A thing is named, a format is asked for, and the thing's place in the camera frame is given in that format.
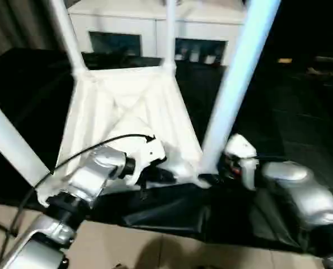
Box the white plastic table top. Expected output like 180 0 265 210
36 61 212 208

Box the white plastic table leg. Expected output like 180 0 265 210
50 0 88 76
162 0 178 71
201 0 282 176
0 94 51 187

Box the black plastic mat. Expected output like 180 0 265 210
0 47 333 257

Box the white cabinet with glass doors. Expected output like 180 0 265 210
67 0 247 67

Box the grey curtain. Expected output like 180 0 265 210
0 0 69 57

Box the black right camera cable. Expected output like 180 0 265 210
238 155 290 163

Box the black camera cable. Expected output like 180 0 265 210
238 155 290 163
0 133 156 269

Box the black left camera cable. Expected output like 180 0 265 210
0 133 156 269

